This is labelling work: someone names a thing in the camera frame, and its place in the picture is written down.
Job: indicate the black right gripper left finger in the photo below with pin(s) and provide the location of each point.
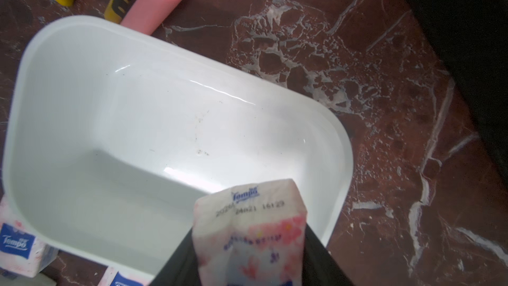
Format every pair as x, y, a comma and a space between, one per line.
181, 269

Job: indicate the yellow black toolbox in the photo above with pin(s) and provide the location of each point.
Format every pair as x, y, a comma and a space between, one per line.
470, 37

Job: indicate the pink Tempo tissue pack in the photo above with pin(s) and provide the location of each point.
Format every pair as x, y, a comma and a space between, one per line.
22, 253
115, 277

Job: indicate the white plastic storage box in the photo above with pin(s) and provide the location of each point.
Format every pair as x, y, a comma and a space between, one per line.
113, 135

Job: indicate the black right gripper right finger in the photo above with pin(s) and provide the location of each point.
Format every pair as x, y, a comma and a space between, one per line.
319, 268

